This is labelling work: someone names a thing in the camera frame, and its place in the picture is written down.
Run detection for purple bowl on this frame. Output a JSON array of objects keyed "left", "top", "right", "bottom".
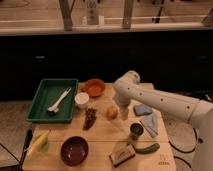
[{"left": 60, "top": 136, "right": 89, "bottom": 167}]

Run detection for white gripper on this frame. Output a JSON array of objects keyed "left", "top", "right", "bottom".
[{"left": 114, "top": 95, "right": 130, "bottom": 120}]

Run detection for light blue cloth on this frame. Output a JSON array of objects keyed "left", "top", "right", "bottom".
[{"left": 140, "top": 113, "right": 158, "bottom": 138}]

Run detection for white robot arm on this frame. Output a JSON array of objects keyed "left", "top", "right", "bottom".
[{"left": 113, "top": 70, "right": 213, "bottom": 171}]

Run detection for green plastic tray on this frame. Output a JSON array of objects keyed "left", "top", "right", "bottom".
[{"left": 26, "top": 79, "right": 78, "bottom": 123}]

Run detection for metal can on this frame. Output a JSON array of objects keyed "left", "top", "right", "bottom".
[{"left": 130, "top": 123, "right": 144, "bottom": 140}]

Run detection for yellow apple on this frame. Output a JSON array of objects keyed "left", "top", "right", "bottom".
[{"left": 106, "top": 106, "right": 118, "bottom": 119}]

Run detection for white dish brush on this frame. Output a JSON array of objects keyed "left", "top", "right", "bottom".
[{"left": 47, "top": 88, "right": 72, "bottom": 113}]

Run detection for corn cob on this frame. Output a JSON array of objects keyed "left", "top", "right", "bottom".
[{"left": 27, "top": 130, "right": 50, "bottom": 156}]

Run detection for black cable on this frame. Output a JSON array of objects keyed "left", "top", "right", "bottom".
[{"left": 168, "top": 128, "right": 200, "bottom": 155}]

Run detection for blue sponge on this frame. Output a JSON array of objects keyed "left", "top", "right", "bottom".
[{"left": 133, "top": 104, "right": 152, "bottom": 116}]

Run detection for green cucumber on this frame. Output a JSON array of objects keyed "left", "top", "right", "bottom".
[{"left": 134, "top": 143, "right": 160, "bottom": 154}]

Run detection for orange bowl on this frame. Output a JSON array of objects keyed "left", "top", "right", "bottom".
[{"left": 82, "top": 79, "right": 105, "bottom": 97}]

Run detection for white cup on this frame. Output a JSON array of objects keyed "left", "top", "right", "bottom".
[{"left": 75, "top": 92, "right": 89, "bottom": 109}]

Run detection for dark red grapes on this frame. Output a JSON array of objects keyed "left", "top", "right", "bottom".
[{"left": 83, "top": 108, "right": 97, "bottom": 130}]

